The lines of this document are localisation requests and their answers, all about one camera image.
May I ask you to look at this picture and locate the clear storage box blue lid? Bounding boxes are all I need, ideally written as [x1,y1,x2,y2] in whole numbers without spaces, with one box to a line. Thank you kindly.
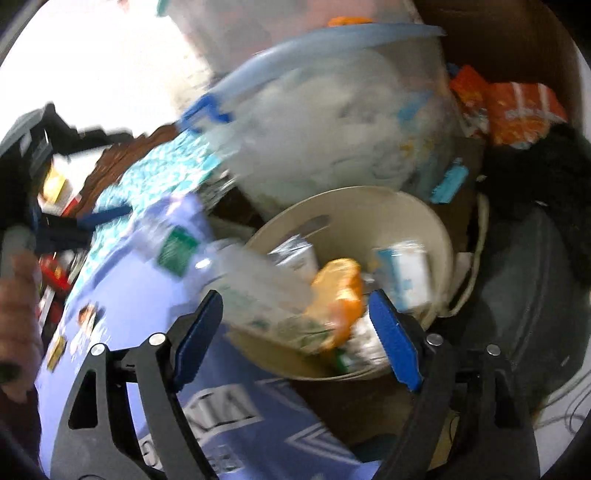
[178,21,469,222]

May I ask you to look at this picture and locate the clear plastic bottle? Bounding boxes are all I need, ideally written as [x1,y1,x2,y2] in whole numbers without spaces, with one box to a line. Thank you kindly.
[134,217,342,356]

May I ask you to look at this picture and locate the black fuzzy cloth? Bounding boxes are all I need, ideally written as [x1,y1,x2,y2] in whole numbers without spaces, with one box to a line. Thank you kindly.
[475,124,591,287]

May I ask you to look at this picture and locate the carved wooden headboard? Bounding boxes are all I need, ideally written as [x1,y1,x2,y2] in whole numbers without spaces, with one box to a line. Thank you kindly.
[76,124,181,217]

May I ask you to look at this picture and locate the beige plastic bin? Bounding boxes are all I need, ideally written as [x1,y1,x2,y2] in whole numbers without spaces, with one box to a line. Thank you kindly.
[226,185,455,381]

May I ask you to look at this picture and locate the person's left forearm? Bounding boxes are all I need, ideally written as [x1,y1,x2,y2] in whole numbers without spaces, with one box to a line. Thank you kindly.
[0,385,43,467]

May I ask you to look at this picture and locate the person's left hand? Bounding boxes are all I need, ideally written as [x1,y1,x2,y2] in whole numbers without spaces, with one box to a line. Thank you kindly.
[0,251,44,402]

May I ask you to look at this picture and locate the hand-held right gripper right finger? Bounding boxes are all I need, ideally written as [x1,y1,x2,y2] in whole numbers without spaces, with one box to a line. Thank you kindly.
[368,288,541,480]

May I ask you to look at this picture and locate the orange snack packet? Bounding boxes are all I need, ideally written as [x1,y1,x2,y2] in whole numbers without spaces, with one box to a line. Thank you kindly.
[450,65,490,139]
[487,82,568,148]

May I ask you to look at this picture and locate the dark grey bag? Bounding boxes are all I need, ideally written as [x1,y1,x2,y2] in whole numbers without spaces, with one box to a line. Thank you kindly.
[462,203,587,407]

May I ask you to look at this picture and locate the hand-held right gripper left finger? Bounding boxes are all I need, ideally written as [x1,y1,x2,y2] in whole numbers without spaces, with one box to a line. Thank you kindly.
[50,290,225,480]

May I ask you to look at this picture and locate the blue printed bed sheet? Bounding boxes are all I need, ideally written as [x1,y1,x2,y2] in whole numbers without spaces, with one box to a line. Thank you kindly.
[34,191,384,480]

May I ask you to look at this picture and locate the teal patterned blanket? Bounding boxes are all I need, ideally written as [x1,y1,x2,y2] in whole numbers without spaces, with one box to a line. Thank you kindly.
[90,134,232,245]

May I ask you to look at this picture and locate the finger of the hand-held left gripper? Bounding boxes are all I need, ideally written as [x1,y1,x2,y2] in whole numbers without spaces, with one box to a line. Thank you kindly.
[46,205,134,234]

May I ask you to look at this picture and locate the clear plastic container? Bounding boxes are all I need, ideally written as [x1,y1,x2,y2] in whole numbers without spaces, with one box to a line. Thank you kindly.
[157,0,416,75]

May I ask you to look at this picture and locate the yellow and red wall calendar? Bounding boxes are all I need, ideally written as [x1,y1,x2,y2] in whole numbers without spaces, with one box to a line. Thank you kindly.
[39,166,81,213]

